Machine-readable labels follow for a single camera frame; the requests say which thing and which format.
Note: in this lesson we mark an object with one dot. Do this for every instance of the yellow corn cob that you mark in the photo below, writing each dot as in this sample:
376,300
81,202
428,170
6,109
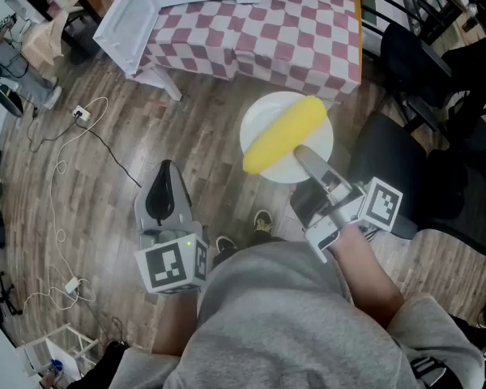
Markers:
285,134

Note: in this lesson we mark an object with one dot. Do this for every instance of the person's black shoe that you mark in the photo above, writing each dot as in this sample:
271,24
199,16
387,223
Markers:
226,243
263,220

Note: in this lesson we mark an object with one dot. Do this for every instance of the wooden table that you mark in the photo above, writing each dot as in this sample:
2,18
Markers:
357,22

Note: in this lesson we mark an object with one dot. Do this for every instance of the black office chair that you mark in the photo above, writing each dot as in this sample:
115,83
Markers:
389,152

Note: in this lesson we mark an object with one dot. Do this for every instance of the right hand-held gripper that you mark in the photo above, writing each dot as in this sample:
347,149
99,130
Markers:
382,203

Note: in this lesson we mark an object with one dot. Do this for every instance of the green black bag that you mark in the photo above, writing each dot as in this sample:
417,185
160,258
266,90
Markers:
8,99

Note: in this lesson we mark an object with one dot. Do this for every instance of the person's right forearm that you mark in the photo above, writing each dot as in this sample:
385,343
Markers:
364,274

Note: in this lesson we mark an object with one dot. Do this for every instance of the white charger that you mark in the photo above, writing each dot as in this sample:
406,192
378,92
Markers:
72,286

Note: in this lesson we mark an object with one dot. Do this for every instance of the white power strip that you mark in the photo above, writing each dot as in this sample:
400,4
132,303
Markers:
82,113

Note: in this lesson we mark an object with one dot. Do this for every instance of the white round plate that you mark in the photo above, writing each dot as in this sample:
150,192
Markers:
263,112

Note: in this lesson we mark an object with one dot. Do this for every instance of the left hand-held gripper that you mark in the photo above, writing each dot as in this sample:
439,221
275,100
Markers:
170,263

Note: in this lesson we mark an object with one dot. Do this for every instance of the person's left forearm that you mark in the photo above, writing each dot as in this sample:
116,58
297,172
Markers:
174,322

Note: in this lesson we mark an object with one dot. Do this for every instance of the white microwave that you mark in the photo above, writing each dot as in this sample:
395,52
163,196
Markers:
125,26

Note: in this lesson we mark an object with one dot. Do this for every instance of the person's grey sweatshirt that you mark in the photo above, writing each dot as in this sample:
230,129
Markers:
287,318

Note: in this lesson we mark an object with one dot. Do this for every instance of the person's black trousers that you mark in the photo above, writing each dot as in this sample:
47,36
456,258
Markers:
263,242

